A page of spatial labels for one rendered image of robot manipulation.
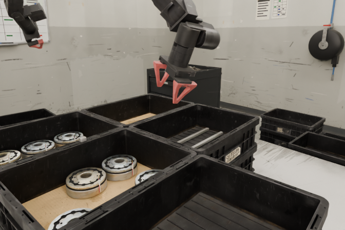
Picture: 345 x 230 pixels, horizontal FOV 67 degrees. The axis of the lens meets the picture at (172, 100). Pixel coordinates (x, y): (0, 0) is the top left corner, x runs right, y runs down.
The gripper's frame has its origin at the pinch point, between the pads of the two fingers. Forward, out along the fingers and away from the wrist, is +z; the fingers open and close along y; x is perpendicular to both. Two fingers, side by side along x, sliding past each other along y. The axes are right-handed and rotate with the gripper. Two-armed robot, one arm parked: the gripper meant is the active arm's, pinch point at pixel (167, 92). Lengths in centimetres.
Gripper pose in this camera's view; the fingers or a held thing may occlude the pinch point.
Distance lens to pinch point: 75.2
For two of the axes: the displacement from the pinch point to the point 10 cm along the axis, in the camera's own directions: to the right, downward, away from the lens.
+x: -8.1, -0.1, -5.8
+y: -4.9, -5.2, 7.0
